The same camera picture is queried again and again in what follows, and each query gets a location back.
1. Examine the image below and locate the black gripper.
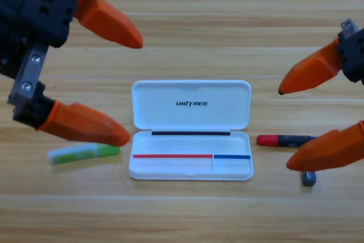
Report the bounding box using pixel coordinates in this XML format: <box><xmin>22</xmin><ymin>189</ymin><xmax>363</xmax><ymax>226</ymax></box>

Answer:
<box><xmin>278</xmin><ymin>18</ymin><xmax>364</xmax><ymax>96</ymax></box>
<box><xmin>0</xmin><ymin>0</ymin><xmax>144</xmax><ymax>130</ymax></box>

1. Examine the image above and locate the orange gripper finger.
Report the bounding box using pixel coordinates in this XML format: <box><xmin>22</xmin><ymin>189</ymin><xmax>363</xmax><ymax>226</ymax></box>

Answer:
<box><xmin>36</xmin><ymin>100</ymin><xmax>132</xmax><ymax>147</ymax></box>
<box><xmin>286</xmin><ymin>120</ymin><xmax>364</xmax><ymax>172</ymax></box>

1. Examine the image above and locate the green white pen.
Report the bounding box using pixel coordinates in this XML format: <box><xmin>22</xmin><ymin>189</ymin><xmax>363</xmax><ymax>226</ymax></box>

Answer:
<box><xmin>47</xmin><ymin>143</ymin><xmax>121</xmax><ymax>166</ymax></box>

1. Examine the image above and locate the black white eraser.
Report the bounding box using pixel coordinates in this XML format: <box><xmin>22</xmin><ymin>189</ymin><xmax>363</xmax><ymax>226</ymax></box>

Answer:
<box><xmin>301</xmin><ymin>171</ymin><xmax>318</xmax><ymax>186</ymax></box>

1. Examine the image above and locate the red black pen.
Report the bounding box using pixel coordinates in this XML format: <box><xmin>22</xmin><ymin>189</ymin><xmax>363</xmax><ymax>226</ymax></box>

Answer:
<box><xmin>257</xmin><ymin>134</ymin><xmax>320</xmax><ymax>149</ymax></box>

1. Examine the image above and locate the white Unitree pencil case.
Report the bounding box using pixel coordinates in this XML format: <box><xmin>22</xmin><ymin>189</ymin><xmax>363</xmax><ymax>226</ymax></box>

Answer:
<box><xmin>128</xmin><ymin>80</ymin><xmax>254</xmax><ymax>182</ymax></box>

